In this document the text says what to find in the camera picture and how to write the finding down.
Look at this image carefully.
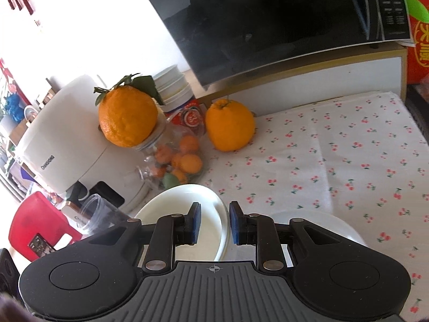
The white kitchen appliance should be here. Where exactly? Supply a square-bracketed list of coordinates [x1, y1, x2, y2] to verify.
[15, 75, 151, 215]

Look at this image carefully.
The large orange with leaves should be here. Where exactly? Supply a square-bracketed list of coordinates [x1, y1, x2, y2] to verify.
[94, 73, 165, 148]

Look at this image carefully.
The black microwave oven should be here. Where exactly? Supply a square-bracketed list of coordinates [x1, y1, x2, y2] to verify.
[141, 0, 412, 90]

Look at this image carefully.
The cream bowl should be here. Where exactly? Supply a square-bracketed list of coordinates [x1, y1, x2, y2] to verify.
[134, 184, 226, 262]

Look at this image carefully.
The blue plush toy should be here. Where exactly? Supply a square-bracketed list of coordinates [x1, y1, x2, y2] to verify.
[5, 94, 25, 121]

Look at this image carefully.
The cherry print tablecloth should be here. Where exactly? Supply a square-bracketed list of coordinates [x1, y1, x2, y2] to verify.
[198, 90, 429, 322]

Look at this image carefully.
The red label can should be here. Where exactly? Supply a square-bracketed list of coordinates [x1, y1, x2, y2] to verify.
[168, 102, 205, 136]

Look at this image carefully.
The white plate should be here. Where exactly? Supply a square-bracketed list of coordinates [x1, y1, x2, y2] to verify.
[268, 210, 367, 247]

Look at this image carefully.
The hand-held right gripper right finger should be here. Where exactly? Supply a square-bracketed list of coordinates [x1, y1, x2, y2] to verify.
[229, 201, 339, 272]

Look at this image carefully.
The red plastic stool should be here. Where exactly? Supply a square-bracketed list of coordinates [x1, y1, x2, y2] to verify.
[8, 191, 81, 262]

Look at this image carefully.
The glass jar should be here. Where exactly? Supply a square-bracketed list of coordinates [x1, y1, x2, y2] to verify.
[122, 121, 206, 192]

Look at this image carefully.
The clear measuring cup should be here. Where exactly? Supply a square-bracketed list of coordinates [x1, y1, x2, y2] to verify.
[79, 193, 130, 235]

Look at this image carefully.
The pile of small oranges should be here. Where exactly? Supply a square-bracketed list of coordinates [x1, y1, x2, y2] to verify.
[152, 134, 204, 188]

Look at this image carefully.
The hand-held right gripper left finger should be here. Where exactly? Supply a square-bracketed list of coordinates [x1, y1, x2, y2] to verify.
[85, 202, 202, 272]

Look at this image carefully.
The white wood-edged cabinet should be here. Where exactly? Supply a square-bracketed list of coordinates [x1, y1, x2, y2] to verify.
[198, 45, 409, 116]

